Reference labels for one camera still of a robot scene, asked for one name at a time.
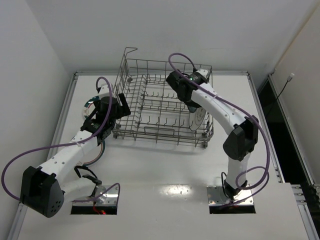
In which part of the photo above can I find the white plate green red rim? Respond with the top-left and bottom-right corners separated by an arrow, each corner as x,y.
82,96 -> 99,119

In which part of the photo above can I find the large white plate blue rim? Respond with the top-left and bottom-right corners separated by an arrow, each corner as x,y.
188,107 -> 208,132

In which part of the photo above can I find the small teal patterned plate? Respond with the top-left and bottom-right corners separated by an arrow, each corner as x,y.
187,106 -> 201,114

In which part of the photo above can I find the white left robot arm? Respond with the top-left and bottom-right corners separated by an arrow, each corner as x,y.
20,91 -> 131,218

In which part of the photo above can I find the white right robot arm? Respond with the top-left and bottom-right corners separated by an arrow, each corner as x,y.
166,69 -> 258,200

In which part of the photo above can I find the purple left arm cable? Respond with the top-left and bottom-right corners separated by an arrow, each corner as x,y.
1,76 -> 121,204

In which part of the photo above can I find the grey wire dish rack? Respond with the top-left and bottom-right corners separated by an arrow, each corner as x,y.
113,47 -> 214,149

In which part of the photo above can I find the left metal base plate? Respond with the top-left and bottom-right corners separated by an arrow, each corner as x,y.
72,182 -> 121,207

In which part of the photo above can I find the metal base plate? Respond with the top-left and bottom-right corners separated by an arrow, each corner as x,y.
206,185 -> 254,207
72,182 -> 121,207

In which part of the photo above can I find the black hanging wall cable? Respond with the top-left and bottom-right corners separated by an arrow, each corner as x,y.
262,72 -> 295,121

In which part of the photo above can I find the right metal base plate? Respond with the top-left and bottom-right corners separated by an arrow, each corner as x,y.
206,185 -> 254,207

